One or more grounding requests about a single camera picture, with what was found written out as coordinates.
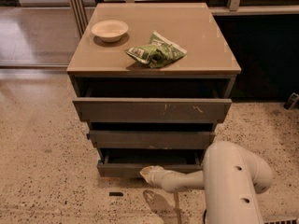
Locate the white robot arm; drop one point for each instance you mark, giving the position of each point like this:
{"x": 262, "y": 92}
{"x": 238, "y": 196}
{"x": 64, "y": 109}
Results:
{"x": 232, "y": 177}

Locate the grey bottom drawer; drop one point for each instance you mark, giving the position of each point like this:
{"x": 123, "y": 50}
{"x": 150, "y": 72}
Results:
{"x": 127, "y": 163}

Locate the grey drawer cabinet tan top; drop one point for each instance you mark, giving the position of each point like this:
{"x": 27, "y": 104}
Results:
{"x": 104, "y": 70}

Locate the grey top drawer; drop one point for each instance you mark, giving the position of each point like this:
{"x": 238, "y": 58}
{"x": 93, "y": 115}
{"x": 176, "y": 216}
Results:
{"x": 152, "y": 110}

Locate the white bowl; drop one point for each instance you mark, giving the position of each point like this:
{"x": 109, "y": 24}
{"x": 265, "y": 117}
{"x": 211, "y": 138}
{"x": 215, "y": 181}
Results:
{"x": 110, "y": 31}

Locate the grey middle drawer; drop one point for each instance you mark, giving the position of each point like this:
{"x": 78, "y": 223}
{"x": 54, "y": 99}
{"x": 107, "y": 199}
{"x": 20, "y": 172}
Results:
{"x": 152, "y": 135}

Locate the grey drawer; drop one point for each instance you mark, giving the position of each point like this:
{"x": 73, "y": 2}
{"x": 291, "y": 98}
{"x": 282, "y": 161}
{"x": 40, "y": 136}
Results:
{"x": 127, "y": 163}
{"x": 152, "y": 135}
{"x": 152, "y": 110}

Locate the grey floor vent grille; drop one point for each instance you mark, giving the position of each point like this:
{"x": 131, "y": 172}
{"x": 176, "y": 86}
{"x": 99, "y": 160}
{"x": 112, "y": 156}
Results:
{"x": 281, "y": 220}

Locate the green chip bag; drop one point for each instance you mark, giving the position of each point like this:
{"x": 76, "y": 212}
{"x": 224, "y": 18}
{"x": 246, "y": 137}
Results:
{"x": 158, "y": 53}

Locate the small dark floor object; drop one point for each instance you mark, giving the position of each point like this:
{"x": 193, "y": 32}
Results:
{"x": 292, "y": 101}

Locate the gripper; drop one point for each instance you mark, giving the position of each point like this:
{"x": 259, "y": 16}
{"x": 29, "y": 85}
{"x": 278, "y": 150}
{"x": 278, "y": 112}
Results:
{"x": 160, "y": 177}

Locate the black tape strip on floor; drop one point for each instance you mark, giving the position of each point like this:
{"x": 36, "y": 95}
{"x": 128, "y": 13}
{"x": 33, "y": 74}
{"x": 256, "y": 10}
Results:
{"x": 116, "y": 194}

